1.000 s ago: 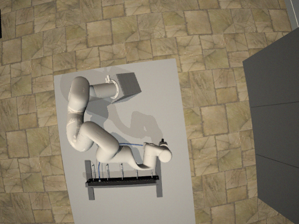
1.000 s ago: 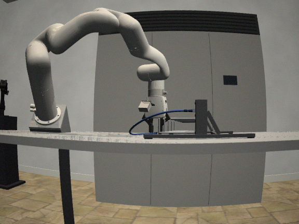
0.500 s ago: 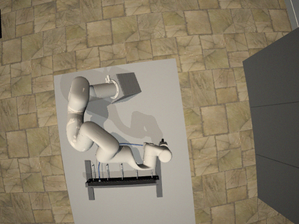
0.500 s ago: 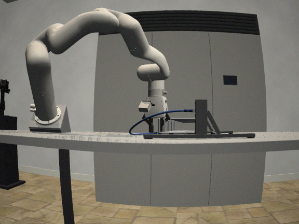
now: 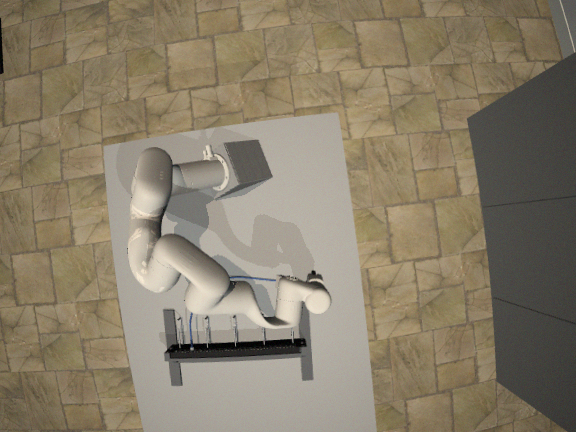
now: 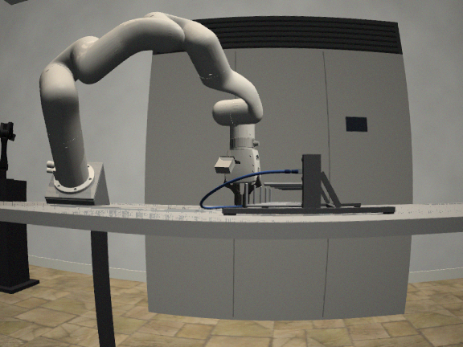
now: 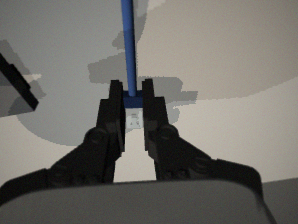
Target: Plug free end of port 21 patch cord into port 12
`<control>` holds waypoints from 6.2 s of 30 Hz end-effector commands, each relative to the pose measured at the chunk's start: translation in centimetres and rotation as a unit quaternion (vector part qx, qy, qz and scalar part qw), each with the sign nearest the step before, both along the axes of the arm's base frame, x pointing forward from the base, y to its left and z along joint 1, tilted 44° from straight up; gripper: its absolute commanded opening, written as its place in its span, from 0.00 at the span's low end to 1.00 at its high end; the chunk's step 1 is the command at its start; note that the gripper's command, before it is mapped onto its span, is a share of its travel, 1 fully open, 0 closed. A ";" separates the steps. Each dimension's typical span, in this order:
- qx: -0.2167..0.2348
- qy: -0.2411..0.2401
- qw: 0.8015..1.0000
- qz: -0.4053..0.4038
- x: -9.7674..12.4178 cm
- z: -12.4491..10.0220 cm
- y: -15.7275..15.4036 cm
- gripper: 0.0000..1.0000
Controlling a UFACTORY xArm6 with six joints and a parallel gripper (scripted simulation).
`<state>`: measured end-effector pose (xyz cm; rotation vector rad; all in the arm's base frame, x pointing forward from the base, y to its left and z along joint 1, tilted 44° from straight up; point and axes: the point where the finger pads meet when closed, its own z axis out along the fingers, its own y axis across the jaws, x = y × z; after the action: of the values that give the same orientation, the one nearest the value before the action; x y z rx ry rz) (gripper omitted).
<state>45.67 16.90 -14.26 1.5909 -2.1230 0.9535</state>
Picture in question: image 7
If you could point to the white and blue cable plug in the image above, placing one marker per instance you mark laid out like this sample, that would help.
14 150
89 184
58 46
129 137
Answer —
133 106

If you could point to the dark blue patch cord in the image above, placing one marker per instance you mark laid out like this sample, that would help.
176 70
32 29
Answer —
129 41

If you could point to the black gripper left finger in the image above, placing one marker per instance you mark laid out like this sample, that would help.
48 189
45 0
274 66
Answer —
88 162

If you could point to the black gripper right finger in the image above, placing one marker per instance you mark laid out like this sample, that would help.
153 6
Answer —
175 158

